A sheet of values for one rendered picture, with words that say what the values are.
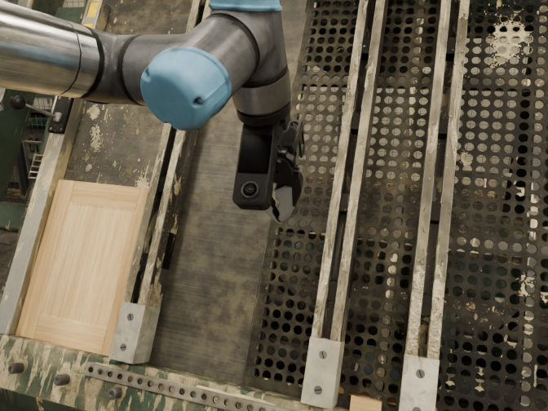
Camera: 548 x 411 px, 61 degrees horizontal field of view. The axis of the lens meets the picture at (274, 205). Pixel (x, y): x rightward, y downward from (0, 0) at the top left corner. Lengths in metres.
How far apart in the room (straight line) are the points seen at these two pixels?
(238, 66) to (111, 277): 0.82
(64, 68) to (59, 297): 0.87
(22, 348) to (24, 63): 0.92
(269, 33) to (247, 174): 0.17
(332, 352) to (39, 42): 0.72
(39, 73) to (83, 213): 0.84
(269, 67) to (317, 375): 0.61
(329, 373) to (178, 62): 0.68
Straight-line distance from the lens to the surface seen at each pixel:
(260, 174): 0.58
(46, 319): 1.30
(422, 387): 0.94
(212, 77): 0.45
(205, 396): 1.05
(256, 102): 0.57
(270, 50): 0.54
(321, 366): 0.95
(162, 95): 0.46
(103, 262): 1.23
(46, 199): 1.35
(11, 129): 1.59
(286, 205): 0.69
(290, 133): 0.65
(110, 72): 0.53
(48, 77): 0.49
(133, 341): 1.10
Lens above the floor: 1.57
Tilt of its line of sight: 19 degrees down
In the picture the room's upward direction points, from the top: straight up
